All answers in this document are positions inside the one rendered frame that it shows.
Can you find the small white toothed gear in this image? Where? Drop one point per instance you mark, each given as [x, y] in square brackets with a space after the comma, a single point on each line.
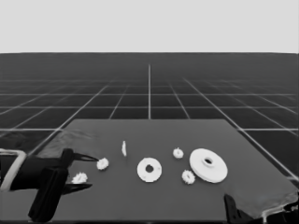
[105, 165]
[181, 153]

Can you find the large thick white disc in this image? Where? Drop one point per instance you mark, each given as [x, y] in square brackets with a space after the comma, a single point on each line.
[199, 162]

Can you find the small white T-shaped piece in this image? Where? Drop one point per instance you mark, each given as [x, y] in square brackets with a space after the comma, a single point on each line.
[124, 149]

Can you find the white round carrier with pins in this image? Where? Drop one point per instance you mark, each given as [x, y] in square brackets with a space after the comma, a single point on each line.
[154, 176]

